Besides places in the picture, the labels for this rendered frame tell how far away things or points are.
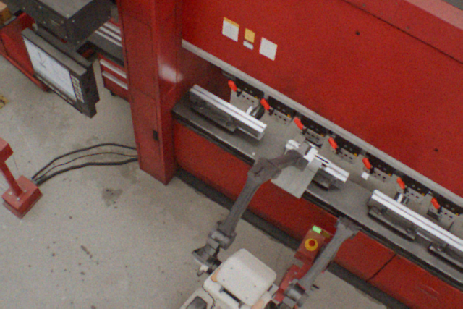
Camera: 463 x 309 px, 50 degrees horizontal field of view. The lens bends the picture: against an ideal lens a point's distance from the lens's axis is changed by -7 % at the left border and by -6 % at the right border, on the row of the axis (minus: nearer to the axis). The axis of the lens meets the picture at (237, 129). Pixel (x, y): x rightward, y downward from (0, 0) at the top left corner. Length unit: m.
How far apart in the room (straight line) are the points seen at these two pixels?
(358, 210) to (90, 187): 1.98
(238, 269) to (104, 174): 1.99
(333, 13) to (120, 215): 2.31
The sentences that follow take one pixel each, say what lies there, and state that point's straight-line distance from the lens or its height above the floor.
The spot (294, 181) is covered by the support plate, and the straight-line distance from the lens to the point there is 2.88.
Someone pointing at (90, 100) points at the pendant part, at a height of 1.39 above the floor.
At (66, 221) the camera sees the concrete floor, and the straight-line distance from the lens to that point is 3.91.
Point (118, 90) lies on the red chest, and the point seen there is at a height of 0.20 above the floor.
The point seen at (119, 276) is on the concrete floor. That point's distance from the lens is 3.70.
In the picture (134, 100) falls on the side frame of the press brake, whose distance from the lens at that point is 3.23.
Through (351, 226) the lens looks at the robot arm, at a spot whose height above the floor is 1.40.
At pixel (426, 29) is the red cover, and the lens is 2.00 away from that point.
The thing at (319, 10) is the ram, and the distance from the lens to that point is 2.19.
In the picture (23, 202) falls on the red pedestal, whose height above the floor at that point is 0.12.
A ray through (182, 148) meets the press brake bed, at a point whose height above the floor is 0.49.
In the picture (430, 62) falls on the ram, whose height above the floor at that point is 2.07.
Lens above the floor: 3.51
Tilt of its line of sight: 57 degrees down
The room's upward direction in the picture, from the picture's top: 9 degrees clockwise
